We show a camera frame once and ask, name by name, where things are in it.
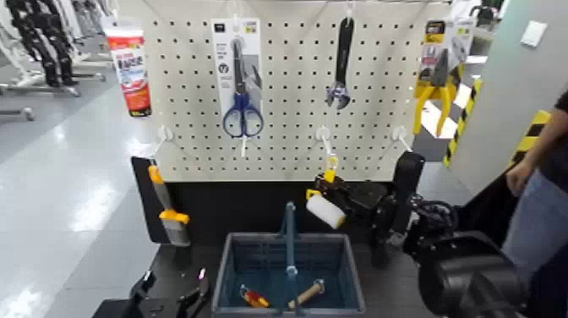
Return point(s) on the white perforated pegboard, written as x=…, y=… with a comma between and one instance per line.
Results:
x=293, y=146

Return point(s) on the black adjustable wrench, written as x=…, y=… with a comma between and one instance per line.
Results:
x=343, y=53

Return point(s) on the blue scissors in package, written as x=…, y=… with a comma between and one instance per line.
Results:
x=242, y=111

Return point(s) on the person's bare hand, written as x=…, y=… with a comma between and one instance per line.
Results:
x=519, y=177

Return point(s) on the person's bare forearm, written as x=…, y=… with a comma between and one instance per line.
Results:
x=545, y=137

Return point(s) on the black bag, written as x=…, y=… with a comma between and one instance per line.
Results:
x=488, y=208

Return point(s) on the black pegboard stand panel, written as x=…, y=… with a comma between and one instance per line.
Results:
x=248, y=208

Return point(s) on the red white sealant tube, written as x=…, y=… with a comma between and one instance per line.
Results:
x=133, y=75

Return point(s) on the black background robot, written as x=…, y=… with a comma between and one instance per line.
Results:
x=44, y=40

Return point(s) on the long yellow black hazard strip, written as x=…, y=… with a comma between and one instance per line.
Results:
x=463, y=120

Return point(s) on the grey blue plastic crate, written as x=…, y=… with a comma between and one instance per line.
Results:
x=266, y=262

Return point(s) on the white pegboard hook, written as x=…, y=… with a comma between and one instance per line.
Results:
x=243, y=144
x=400, y=134
x=324, y=135
x=165, y=133

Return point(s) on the white wall switch plate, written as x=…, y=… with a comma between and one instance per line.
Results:
x=533, y=34

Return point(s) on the short yellow black hazard strip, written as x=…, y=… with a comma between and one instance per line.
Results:
x=530, y=133

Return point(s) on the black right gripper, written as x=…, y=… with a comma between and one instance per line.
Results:
x=370, y=197

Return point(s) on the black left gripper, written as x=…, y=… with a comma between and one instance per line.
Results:
x=137, y=310

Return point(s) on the yellow pliers in package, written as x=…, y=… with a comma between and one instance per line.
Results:
x=437, y=75

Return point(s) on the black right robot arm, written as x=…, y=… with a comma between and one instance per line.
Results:
x=466, y=275

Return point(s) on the person in jeans black shirt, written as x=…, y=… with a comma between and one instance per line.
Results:
x=539, y=222

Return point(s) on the red yellow small tool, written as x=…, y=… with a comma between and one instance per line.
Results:
x=255, y=298

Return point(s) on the white floor stand base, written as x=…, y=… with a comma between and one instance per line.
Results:
x=49, y=90

